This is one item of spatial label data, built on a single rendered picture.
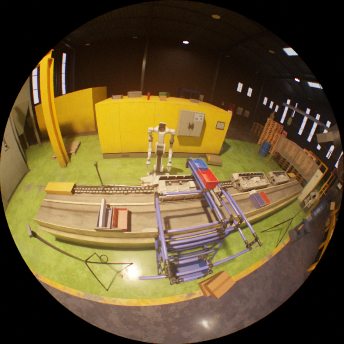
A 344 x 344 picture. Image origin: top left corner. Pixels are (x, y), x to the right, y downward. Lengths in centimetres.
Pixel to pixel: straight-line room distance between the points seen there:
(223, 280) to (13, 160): 687
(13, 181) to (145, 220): 539
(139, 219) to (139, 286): 122
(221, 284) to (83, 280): 225
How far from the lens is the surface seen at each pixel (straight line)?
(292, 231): 432
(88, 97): 693
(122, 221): 169
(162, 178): 188
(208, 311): 253
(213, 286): 206
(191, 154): 426
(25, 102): 816
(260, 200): 261
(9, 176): 583
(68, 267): 277
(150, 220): 165
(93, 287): 251
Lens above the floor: 224
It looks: 40 degrees down
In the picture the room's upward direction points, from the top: 9 degrees clockwise
